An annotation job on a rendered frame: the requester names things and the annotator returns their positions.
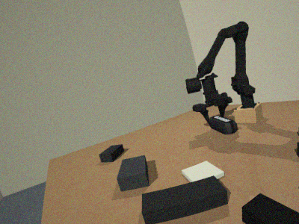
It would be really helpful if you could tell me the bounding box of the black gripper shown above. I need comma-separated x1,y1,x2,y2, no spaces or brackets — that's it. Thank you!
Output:
193,88,232,124

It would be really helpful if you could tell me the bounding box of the dark grey controller unit with white label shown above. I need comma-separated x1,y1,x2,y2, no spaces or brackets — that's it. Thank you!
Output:
210,116,238,134

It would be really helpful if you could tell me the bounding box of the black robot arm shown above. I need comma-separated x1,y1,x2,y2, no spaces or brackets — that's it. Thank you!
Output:
185,21,256,108

